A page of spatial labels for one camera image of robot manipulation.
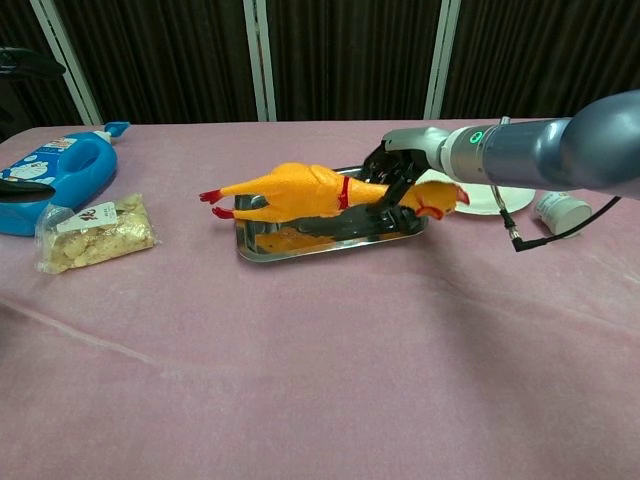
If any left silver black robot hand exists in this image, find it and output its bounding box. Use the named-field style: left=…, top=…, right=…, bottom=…
left=0, top=47, right=67, bottom=204

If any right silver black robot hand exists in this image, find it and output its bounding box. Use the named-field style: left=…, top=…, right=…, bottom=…
left=363, top=126, right=451, bottom=214

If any yellow rubber toy chicken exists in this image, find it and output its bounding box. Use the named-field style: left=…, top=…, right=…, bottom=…
left=198, top=161, right=471, bottom=222

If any stainless steel tray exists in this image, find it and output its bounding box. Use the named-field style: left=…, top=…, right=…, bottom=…
left=233, top=165, right=430, bottom=264

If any white paper plate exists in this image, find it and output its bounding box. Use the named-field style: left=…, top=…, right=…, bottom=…
left=419, top=169, right=537, bottom=217

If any blue pump bottle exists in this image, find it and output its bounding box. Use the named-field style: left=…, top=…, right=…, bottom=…
left=0, top=121, right=132, bottom=237

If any small white jar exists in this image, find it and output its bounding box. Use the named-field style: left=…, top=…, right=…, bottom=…
left=535, top=189, right=593, bottom=240

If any clear bag of snacks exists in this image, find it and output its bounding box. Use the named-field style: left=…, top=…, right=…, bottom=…
left=34, top=192, right=162, bottom=275

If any pink tablecloth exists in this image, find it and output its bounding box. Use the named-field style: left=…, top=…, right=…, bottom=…
left=0, top=117, right=640, bottom=480

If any white partition frame post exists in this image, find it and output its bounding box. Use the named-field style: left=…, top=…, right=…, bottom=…
left=242, top=0, right=278, bottom=123
left=423, top=0, right=462, bottom=120
left=30, top=0, right=105, bottom=126

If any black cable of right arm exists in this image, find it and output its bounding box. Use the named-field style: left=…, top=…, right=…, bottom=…
left=492, top=115, right=624, bottom=253

